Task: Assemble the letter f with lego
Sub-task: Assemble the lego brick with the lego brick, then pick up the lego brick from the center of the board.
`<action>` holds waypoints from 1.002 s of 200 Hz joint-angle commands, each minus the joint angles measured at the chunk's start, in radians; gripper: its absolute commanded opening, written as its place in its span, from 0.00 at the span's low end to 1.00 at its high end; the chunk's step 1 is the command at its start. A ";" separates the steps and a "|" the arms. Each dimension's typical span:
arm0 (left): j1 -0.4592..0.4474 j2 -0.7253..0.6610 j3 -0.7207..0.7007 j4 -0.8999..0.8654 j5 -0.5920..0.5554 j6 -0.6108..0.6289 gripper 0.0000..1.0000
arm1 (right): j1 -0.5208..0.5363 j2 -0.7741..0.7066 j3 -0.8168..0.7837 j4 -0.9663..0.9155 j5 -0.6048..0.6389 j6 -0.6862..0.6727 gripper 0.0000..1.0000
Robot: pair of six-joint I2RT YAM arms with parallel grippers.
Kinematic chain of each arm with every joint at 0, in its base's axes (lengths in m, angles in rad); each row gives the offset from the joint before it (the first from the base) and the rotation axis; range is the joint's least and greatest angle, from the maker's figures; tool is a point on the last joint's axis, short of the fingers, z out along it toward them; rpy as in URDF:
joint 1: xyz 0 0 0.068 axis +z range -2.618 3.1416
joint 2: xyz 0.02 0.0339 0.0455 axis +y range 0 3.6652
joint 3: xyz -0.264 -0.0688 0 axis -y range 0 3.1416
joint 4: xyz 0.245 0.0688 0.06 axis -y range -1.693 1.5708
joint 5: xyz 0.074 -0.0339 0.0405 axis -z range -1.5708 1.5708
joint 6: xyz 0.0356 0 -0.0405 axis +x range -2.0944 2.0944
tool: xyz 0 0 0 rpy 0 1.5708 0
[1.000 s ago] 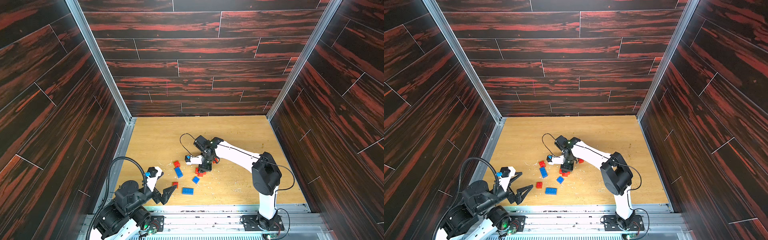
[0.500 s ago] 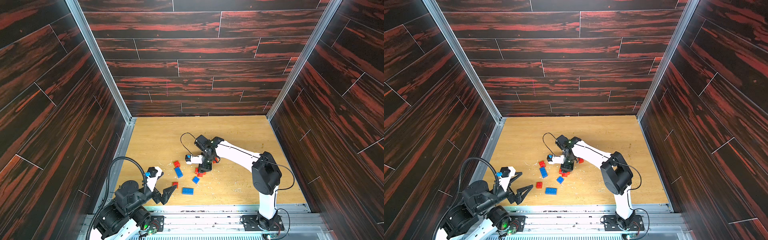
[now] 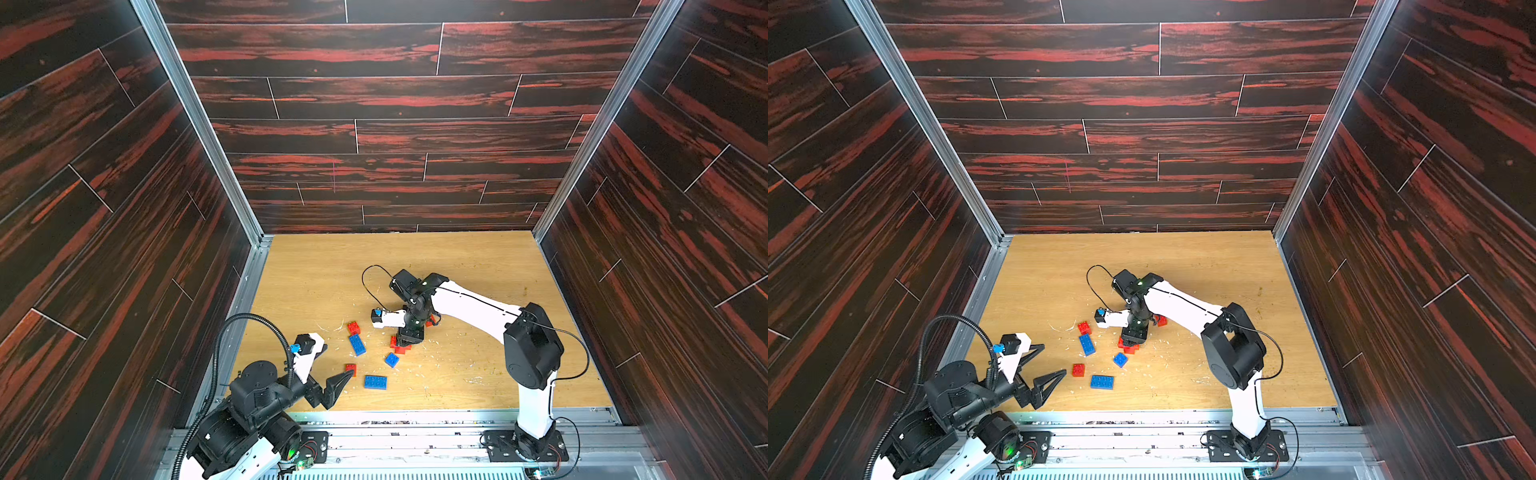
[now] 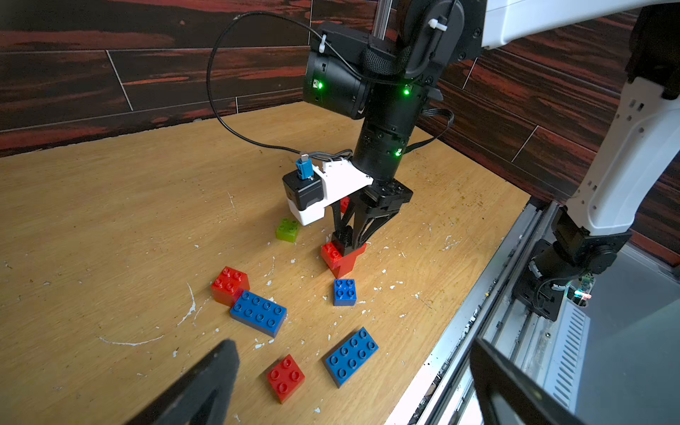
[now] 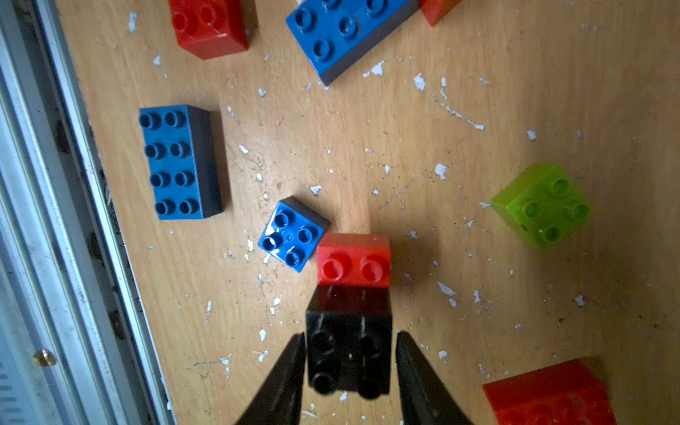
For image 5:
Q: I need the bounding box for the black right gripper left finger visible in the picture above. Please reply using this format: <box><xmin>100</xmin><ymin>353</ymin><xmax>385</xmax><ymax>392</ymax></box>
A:
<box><xmin>237</xmin><ymin>333</ymin><xmax>306</xmax><ymax>425</ymax></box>

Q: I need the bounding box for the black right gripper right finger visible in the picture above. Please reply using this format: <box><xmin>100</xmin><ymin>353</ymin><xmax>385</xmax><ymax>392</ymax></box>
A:
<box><xmin>396</xmin><ymin>331</ymin><xmax>472</xmax><ymax>425</ymax></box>

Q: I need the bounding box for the black small lego brick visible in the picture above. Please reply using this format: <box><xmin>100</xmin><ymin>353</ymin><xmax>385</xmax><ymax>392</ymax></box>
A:
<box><xmin>306</xmin><ymin>285</ymin><xmax>392</xmax><ymax>400</ymax></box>

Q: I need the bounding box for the long red lego brick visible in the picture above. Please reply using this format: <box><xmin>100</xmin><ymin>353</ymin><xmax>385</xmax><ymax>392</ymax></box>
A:
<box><xmin>483</xmin><ymin>359</ymin><xmax>616</xmax><ymax>425</ymax></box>
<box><xmin>317</xmin><ymin>233</ymin><xmax>391</xmax><ymax>288</ymax></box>

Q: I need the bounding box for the small blue lego brick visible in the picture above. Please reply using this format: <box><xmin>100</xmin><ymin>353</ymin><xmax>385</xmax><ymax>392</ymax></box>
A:
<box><xmin>258</xmin><ymin>197</ymin><xmax>330</xmax><ymax>273</ymax></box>

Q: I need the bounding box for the green small lego brick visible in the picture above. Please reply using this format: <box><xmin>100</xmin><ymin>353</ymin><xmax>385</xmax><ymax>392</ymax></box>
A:
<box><xmin>492</xmin><ymin>164</ymin><xmax>593</xmax><ymax>251</ymax></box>

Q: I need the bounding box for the long blue lego brick near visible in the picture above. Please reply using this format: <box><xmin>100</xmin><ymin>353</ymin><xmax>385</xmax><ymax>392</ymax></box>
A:
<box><xmin>138</xmin><ymin>104</ymin><xmax>222</xmax><ymax>221</ymax></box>

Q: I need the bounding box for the long blue lego brick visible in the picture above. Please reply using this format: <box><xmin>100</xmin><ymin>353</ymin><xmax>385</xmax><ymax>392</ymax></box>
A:
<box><xmin>138</xmin><ymin>104</ymin><xmax>222</xmax><ymax>221</ymax></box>
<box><xmin>286</xmin><ymin>0</ymin><xmax>420</xmax><ymax>86</ymax></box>

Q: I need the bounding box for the long blue lego brick far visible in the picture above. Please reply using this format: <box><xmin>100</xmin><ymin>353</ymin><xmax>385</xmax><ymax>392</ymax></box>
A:
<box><xmin>286</xmin><ymin>0</ymin><xmax>420</xmax><ymax>86</ymax></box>

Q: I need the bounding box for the red small lego brick near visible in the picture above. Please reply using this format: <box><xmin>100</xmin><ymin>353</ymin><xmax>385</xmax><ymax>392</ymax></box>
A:
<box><xmin>168</xmin><ymin>0</ymin><xmax>248</xmax><ymax>60</ymax></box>

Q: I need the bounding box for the red small lego brick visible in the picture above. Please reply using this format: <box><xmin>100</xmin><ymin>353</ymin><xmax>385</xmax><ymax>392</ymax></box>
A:
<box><xmin>420</xmin><ymin>0</ymin><xmax>461</xmax><ymax>27</ymax></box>
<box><xmin>168</xmin><ymin>0</ymin><xmax>248</xmax><ymax>60</ymax></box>

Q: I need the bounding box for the red small lego brick far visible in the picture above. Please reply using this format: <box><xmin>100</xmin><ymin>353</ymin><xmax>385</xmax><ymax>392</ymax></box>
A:
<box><xmin>420</xmin><ymin>0</ymin><xmax>461</xmax><ymax>27</ymax></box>

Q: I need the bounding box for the aluminium front rail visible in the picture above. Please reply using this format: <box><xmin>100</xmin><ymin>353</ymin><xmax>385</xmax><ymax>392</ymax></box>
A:
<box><xmin>1</xmin><ymin>1</ymin><xmax>175</xmax><ymax>424</ymax></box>

